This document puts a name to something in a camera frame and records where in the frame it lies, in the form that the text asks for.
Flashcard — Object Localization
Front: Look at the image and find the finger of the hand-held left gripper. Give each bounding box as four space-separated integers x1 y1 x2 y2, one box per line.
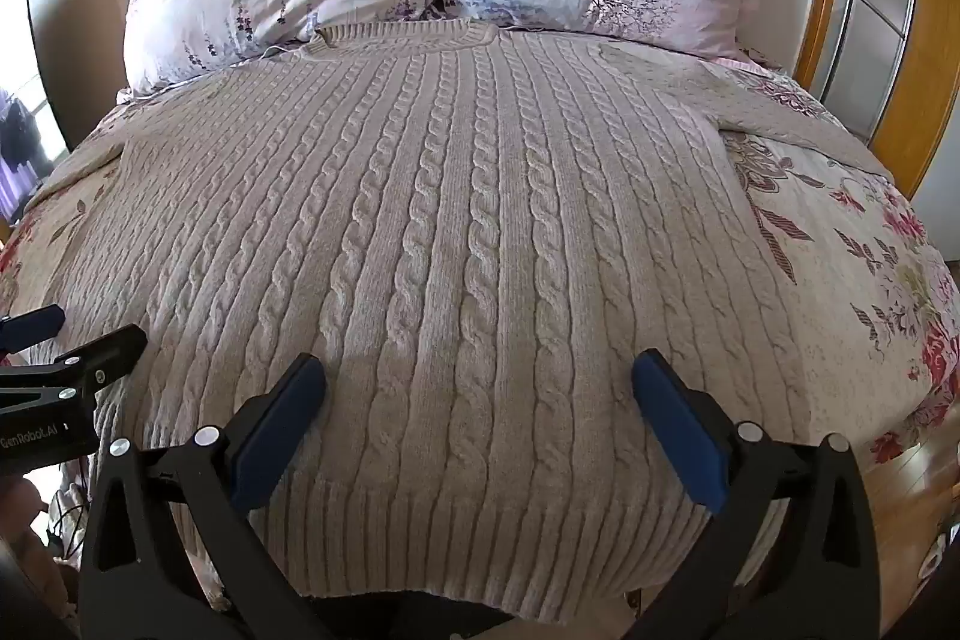
0 304 67 356
0 323 149 412

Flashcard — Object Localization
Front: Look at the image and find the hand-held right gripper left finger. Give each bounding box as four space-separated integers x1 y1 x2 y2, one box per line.
79 353 327 640

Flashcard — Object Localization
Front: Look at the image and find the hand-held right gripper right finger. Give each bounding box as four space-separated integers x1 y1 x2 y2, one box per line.
631 347 882 640

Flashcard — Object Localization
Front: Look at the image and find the beige cable knit sweater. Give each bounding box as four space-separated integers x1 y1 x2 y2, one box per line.
26 19 893 620

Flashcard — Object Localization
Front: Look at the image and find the window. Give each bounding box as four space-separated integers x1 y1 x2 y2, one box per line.
0 74 70 225

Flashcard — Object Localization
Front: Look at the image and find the floral bed sheet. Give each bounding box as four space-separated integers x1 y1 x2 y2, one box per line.
0 47 960 611

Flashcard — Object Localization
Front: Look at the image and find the black wall cable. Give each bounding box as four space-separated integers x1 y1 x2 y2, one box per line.
21 0 44 90

